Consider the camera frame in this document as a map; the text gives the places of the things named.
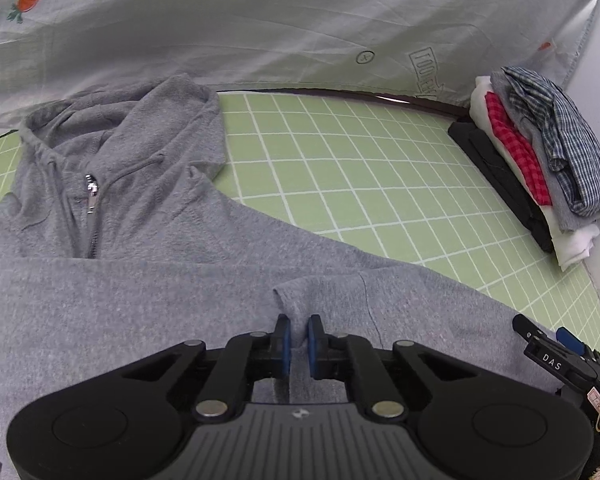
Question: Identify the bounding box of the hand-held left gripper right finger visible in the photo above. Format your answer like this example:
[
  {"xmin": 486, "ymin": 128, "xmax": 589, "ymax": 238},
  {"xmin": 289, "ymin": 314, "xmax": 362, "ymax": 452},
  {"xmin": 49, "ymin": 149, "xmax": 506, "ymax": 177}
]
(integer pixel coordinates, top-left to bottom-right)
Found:
[{"xmin": 307, "ymin": 314, "xmax": 481, "ymax": 418}]

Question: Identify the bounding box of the stack of folded clothes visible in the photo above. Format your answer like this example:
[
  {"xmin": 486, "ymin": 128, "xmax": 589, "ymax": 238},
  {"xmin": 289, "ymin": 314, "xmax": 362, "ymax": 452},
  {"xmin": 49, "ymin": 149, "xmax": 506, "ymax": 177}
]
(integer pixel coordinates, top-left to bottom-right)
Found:
[{"xmin": 469, "ymin": 75, "xmax": 600, "ymax": 272}]

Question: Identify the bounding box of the grey carrot print sheet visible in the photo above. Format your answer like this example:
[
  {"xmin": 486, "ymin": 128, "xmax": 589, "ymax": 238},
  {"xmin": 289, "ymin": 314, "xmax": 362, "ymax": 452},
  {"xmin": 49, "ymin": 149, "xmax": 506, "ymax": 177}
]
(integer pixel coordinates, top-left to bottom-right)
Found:
[{"xmin": 0, "ymin": 0, "xmax": 600, "ymax": 133}]

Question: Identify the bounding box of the red checked garment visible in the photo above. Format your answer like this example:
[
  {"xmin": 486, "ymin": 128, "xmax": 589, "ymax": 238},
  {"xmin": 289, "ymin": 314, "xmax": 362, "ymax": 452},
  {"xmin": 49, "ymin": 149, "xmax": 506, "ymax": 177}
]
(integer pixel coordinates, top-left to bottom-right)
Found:
[{"xmin": 484, "ymin": 91, "xmax": 553, "ymax": 207}]

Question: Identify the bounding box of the green checked bed sheet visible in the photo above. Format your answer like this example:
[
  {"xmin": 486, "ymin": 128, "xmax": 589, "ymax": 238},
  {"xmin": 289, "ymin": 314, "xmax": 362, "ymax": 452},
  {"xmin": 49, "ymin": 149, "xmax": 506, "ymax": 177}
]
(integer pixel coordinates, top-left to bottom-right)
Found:
[{"xmin": 0, "ymin": 89, "xmax": 600, "ymax": 351}]

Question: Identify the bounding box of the grey zip hoodie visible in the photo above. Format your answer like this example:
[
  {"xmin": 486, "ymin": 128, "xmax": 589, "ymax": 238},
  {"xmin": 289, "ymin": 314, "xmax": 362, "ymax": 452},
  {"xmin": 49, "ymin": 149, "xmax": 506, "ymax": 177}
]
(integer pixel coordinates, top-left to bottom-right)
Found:
[{"xmin": 0, "ymin": 73, "xmax": 568, "ymax": 480}]

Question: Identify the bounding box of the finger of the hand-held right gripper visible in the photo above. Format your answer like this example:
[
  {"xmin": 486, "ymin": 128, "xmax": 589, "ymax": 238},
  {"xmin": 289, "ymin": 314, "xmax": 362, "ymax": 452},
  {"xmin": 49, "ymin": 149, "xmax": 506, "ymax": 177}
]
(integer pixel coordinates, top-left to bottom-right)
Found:
[
  {"xmin": 512, "ymin": 313, "xmax": 538, "ymax": 346},
  {"xmin": 554, "ymin": 326, "xmax": 586, "ymax": 358}
]

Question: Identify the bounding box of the black folded garment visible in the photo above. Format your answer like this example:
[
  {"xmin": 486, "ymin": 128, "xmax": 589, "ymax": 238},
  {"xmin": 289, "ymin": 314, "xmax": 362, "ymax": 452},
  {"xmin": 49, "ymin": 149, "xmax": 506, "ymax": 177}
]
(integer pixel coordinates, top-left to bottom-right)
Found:
[{"xmin": 447, "ymin": 119, "xmax": 556, "ymax": 253}]

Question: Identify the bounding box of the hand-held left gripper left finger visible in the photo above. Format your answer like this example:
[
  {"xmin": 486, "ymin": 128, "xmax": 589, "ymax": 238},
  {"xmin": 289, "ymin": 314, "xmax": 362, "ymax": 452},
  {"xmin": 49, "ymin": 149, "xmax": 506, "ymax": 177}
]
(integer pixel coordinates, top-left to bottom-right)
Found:
[{"xmin": 122, "ymin": 314, "xmax": 293, "ymax": 418}]

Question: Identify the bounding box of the grey folded garment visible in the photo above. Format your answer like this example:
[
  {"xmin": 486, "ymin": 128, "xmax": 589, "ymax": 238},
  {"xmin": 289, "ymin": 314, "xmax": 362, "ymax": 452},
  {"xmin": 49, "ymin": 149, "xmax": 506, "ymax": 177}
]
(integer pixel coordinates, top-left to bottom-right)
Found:
[{"xmin": 490, "ymin": 70, "xmax": 588, "ymax": 233}]

